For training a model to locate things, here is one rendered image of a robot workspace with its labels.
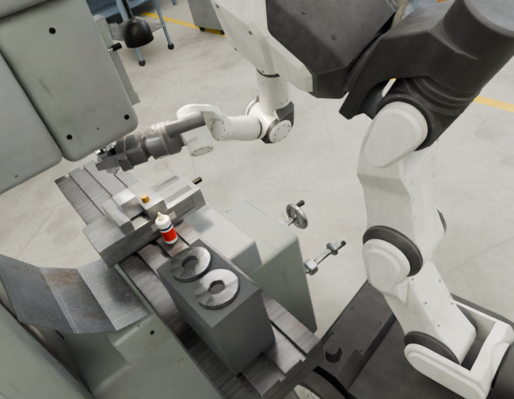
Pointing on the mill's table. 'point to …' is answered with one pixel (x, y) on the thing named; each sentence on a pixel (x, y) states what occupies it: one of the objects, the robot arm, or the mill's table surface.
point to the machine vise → (101, 228)
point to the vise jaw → (156, 204)
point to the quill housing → (66, 74)
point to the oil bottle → (166, 229)
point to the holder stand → (218, 304)
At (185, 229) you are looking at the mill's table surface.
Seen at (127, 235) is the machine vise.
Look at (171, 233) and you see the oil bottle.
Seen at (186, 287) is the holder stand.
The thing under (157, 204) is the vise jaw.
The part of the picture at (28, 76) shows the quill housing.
